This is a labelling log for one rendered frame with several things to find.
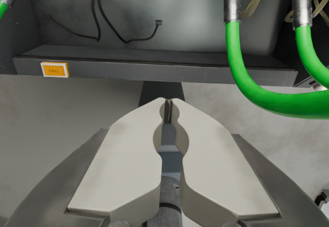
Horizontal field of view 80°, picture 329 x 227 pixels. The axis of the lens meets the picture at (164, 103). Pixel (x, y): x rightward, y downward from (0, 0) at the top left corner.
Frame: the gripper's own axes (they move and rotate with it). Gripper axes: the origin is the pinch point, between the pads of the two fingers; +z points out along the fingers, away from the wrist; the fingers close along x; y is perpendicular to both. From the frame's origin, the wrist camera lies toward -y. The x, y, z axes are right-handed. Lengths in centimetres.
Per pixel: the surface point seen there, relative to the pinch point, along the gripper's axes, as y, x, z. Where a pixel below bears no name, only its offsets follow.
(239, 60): -0.6, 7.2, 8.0
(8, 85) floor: 60, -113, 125
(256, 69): 7.6, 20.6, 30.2
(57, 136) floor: 107, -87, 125
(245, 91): 0.7, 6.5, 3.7
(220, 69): 7.9, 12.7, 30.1
